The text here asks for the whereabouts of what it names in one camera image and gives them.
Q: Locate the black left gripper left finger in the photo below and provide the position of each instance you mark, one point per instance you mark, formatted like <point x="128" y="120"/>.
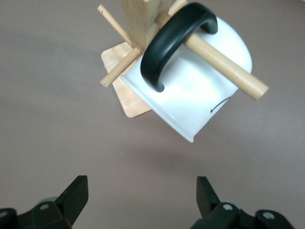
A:
<point x="69" y="205"/>

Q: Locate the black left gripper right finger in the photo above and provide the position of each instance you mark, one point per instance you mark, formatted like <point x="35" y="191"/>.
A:
<point x="209" y="207"/>

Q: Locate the wooden mug tree stand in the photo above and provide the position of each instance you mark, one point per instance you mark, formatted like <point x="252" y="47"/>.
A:
<point x="135" y="23"/>

